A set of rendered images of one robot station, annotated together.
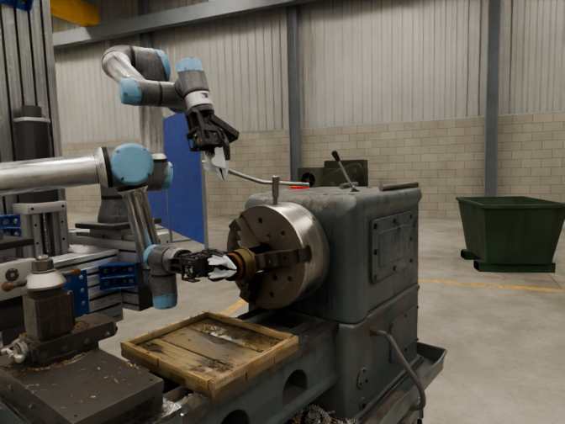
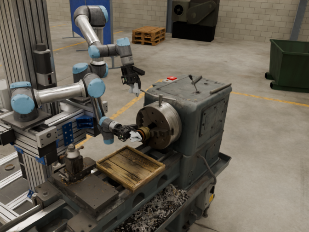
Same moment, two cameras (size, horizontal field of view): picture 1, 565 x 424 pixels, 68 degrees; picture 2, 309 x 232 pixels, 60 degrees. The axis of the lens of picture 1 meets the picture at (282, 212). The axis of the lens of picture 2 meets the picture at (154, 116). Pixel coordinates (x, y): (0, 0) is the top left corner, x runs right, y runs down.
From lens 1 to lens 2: 74 cm
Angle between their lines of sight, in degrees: 21
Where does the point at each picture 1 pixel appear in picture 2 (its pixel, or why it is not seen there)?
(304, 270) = (170, 138)
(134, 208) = (94, 99)
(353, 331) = (188, 158)
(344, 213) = (190, 113)
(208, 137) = (131, 80)
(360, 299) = (193, 146)
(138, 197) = not seen: hidden behind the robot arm
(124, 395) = (107, 198)
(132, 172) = (96, 93)
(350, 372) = (185, 172)
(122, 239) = (85, 105)
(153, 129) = not seen: hidden behind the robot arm
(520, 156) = not seen: outside the picture
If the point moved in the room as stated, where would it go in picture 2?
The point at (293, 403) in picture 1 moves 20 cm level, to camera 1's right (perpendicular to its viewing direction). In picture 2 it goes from (161, 186) to (190, 187)
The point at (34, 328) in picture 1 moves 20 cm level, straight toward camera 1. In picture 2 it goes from (71, 169) to (82, 192)
